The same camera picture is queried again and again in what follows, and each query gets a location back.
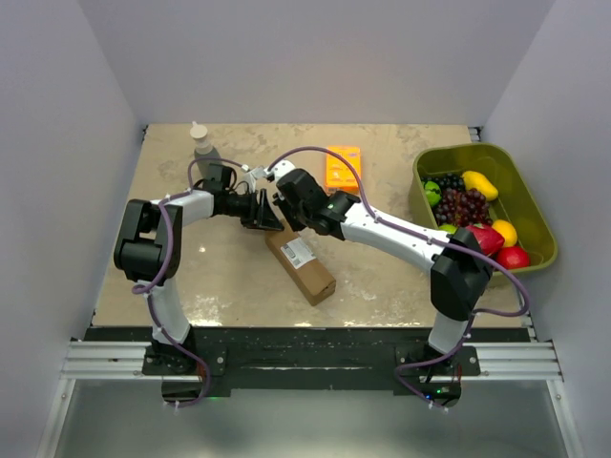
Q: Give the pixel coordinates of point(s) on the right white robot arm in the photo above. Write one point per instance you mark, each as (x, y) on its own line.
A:
(458, 277)

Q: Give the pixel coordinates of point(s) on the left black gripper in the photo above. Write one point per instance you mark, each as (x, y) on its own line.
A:
(266, 218)

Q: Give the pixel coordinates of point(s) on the green pear fruit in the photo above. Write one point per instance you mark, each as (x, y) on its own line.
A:
(433, 193)

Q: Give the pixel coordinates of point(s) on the dark purple grape bunch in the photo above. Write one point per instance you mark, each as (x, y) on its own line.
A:
(446, 181)

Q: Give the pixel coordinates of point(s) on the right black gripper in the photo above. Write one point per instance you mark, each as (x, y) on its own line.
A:
(294, 224)

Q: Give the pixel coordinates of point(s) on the orange small carton box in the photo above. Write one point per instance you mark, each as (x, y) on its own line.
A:
(338, 176)

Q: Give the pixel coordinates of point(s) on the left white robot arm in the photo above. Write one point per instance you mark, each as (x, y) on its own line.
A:
(148, 245)

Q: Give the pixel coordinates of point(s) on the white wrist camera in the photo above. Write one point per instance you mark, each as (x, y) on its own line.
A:
(253, 175)
(279, 170)

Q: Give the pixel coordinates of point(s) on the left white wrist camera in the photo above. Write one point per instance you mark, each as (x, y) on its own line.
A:
(253, 175)

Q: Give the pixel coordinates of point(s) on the olive green plastic bin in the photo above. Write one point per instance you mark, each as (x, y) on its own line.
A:
(514, 204)

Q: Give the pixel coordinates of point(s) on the red pepper fruit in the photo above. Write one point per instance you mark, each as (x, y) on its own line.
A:
(488, 239)

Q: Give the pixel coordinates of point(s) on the red apple fruit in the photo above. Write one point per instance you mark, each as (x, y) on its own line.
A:
(513, 257)

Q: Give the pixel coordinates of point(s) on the yellow lemon fruit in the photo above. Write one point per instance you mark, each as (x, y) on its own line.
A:
(507, 230)

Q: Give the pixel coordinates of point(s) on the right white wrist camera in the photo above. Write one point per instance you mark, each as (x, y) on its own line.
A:
(279, 170)

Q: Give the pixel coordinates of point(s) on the yellow mango fruit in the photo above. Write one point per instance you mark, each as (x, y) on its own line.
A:
(479, 182)

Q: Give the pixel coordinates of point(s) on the red grape bunch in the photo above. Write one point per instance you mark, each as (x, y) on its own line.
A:
(462, 208)

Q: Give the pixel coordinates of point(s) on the aluminium rail frame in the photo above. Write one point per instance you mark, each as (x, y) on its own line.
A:
(524, 362)

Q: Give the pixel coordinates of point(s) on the brown cardboard express box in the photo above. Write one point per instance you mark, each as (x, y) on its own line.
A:
(300, 263)

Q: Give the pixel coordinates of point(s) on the small green lime fruit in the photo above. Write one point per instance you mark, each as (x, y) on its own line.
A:
(448, 228)

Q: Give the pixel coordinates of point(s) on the clear bottle with white cap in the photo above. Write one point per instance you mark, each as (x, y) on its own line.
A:
(205, 153)

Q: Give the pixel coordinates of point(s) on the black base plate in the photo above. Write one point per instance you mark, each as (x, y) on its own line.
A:
(384, 359)

